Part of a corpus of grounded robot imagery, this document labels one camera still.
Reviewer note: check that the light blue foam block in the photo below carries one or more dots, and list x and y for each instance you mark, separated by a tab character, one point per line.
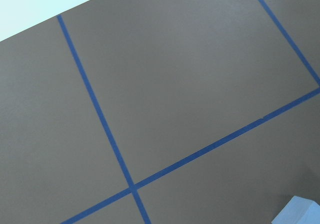
299	211

